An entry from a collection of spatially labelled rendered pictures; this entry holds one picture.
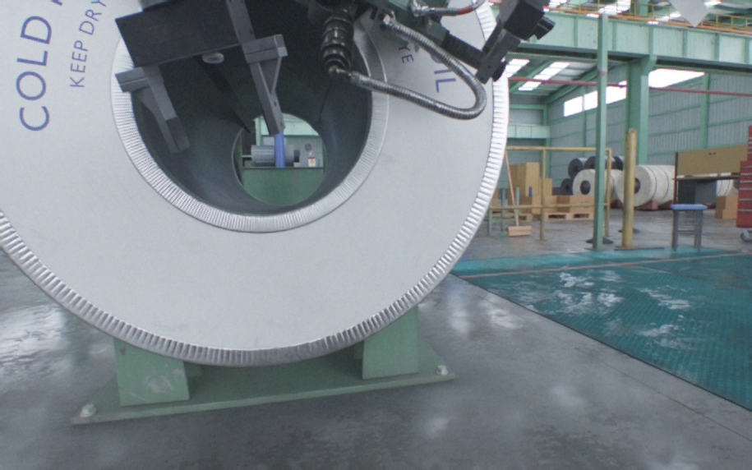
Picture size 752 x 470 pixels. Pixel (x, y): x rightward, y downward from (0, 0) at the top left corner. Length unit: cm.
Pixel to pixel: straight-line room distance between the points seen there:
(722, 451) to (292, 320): 98
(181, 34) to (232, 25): 6
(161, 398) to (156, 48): 94
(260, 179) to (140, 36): 289
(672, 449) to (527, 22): 93
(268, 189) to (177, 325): 252
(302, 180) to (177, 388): 243
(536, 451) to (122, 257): 98
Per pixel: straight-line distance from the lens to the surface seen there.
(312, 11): 83
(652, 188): 1283
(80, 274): 98
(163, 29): 50
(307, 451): 97
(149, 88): 54
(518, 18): 74
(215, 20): 47
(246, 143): 735
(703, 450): 115
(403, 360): 120
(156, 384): 122
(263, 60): 47
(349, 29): 78
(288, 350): 93
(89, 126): 96
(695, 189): 1096
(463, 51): 80
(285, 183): 335
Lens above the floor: 56
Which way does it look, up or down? 6 degrees down
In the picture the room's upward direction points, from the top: 1 degrees counter-clockwise
